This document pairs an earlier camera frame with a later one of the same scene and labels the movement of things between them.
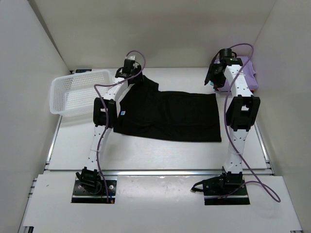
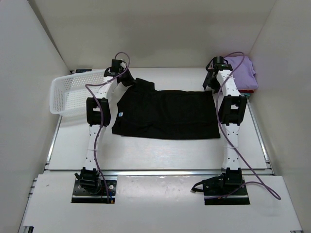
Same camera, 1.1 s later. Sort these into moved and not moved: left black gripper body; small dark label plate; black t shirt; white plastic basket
Moved: left black gripper body
Not moved: black t shirt; white plastic basket; small dark label plate
